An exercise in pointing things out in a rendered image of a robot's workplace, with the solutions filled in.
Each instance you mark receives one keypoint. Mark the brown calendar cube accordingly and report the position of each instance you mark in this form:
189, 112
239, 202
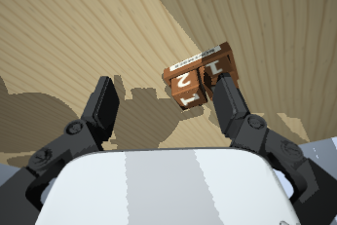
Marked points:
187, 89
209, 73

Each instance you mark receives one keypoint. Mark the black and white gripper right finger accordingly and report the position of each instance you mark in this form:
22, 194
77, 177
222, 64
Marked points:
314, 197

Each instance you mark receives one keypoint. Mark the brown shallow tray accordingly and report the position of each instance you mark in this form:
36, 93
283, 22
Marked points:
193, 62

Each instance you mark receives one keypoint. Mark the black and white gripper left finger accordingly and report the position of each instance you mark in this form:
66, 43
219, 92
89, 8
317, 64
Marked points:
20, 195

